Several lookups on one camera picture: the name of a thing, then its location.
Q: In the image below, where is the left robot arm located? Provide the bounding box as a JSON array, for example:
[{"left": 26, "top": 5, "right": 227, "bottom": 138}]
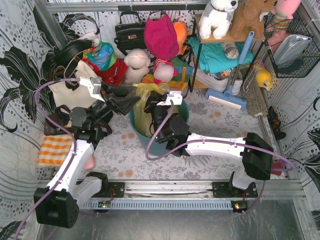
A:
[{"left": 33, "top": 82, "right": 140, "bottom": 228}]

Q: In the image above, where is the white plush dog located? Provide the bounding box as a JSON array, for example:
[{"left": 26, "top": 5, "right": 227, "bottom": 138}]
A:
[{"left": 199, "top": 0, "right": 239, "bottom": 40}]

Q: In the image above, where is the silver foil pouch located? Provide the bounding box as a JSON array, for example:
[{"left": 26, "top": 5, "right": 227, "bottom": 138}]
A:
[{"left": 273, "top": 34, "right": 312, "bottom": 65}]

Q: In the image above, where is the orange checkered towel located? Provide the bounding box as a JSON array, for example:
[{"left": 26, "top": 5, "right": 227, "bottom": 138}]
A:
[{"left": 37, "top": 134, "right": 73, "bottom": 168}]

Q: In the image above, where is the magenta cloth bag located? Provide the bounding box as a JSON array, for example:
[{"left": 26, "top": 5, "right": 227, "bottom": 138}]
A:
[{"left": 144, "top": 13, "right": 179, "bottom": 61}]

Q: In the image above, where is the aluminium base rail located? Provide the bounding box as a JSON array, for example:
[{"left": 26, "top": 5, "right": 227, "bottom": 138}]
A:
[{"left": 70, "top": 177, "right": 306, "bottom": 212}]

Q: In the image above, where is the black wire basket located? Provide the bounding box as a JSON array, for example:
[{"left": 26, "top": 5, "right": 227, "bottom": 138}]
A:
[{"left": 264, "top": 12, "right": 320, "bottom": 79}]

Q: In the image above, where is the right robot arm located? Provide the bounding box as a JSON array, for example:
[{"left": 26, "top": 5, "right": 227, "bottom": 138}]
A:
[{"left": 143, "top": 91, "right": 274, "bottom": 198}]

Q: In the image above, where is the colorful printed bag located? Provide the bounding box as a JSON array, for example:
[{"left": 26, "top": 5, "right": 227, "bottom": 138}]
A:
[{"left": 82, "top": 41, "right": 117, "bottom": 71}]

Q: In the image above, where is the brown patterned bag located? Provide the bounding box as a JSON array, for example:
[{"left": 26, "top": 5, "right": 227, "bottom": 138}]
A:
[{"left": 44, "top": 104, "right": 113, "bottom": 137}]

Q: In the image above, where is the teal trash bin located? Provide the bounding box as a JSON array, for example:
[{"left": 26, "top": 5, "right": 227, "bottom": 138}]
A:
[{"left": 128, "top": 100, "right": 189, "bottom": 157}]

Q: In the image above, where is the red cloth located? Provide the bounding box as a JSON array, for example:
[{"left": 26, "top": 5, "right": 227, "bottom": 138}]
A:
[{"left": 94, "top": 59, "right": 128, "bottom": 86}]

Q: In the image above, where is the brown teddy bear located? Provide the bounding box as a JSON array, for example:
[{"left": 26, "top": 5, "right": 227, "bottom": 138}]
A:
[{"left": 230, "top": 0, "right": 278, "bottom": 40}]

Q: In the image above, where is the purple cable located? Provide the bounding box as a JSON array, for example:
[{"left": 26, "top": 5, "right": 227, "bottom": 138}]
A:
[
  {"left": 13, "top": 78, "right": 83, "bottom": 240},
  {"left": 145, "top": 102, "right": 296, "bottom": 216}
]

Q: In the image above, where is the orange plush toy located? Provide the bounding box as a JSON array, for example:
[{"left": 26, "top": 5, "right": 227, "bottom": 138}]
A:
[{"left": 173, "top": 21, "right": 187, "bottom": 55}]

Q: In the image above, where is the pink eyeglass case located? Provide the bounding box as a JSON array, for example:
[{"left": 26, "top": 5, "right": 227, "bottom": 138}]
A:
[{"left": 83, "top": 154, "right": 96, "bottom": 171}]

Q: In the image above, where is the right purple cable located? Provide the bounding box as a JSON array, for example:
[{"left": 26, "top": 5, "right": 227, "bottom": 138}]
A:
[{"left": 145, "top": 102, "right": 296, "bottom": 216}]

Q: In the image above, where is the rainbow striped cloth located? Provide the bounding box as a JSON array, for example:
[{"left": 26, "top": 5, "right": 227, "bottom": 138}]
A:
[{"left": 142, "top": 66, "right": 193, "bottom": 91}]

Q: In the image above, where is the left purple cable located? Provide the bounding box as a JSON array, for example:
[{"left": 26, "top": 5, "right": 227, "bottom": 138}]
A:
[{"left": 13, "top": 78, "right": 83, "bottom": 240}]

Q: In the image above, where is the cream canvas tote bag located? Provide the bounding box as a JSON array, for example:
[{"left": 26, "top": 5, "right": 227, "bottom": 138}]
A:
[{"left": 49, "top": 60, "right": 98, "bottom": 110}]

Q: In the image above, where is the wooden shelf rack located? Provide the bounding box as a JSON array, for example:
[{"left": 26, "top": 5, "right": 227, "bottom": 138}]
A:
[{"left": 187, "top": 13, "right": 266, "bottom": 93}]

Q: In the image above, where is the blue handled mop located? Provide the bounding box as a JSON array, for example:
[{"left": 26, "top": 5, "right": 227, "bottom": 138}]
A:
[{"left": 205, "top": 31, "right": 255, "bottom": 111}]

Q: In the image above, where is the orange purple sock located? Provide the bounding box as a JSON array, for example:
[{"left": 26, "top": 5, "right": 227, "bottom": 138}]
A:
[{"left": 271, "top": 157, "right": 287, "bottom": 176}]

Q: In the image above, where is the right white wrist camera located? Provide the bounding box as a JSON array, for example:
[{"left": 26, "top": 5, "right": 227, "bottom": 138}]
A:
[{"left": 161, "top": 90, "right": 183, "bottom": 106}]

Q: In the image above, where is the yellow trash bag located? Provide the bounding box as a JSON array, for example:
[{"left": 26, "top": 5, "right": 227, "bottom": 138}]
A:
[{"left": 132, "top": 83, "right": 171, "bottom": 137}]

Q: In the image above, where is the black leather handbag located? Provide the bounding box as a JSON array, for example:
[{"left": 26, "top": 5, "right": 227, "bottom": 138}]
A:
[{"left": 114, "top": 11, "right": 147, "bottom": 55}]

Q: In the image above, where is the teal folded cloth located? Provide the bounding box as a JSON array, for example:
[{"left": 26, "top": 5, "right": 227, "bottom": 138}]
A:
[{"left": 188, "top": 37, "right": 254, "bottom": 74}]

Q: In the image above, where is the yellow plush duck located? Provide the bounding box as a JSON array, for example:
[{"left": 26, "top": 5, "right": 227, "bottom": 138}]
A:
[{"left": 253, "top": 62, "right": 272, "bottom": 91}]

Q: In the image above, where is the cream plush lamb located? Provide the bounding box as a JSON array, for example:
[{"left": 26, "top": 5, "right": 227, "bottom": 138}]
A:
[{"left": 124, "top": 48, "right": 151, "bottom": 84}]

